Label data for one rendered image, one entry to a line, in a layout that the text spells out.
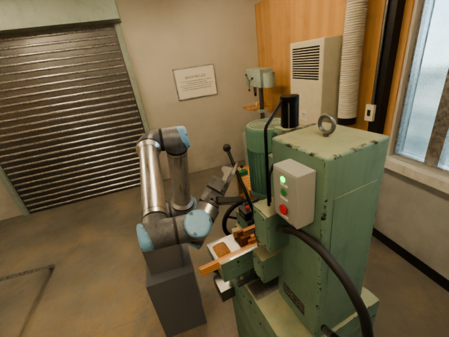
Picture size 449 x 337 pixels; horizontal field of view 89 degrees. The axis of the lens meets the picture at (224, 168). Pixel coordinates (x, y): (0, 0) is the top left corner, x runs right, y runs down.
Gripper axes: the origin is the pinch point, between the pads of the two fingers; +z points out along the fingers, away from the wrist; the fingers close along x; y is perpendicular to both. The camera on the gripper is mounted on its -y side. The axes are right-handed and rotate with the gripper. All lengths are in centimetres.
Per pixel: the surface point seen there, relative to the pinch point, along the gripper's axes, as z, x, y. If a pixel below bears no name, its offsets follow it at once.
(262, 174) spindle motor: -1.3, -10.6, -10.1
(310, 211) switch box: -18.7, -36.1, -21.8
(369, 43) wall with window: 160, 11, -48
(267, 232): -24.0, -19.1, -18.1
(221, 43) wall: 251, 146, 102
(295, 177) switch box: -16.4, -43.8, -12.5
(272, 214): -19.5, -23.5, -16.1
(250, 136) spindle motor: 5.9, -19.1, 1.4
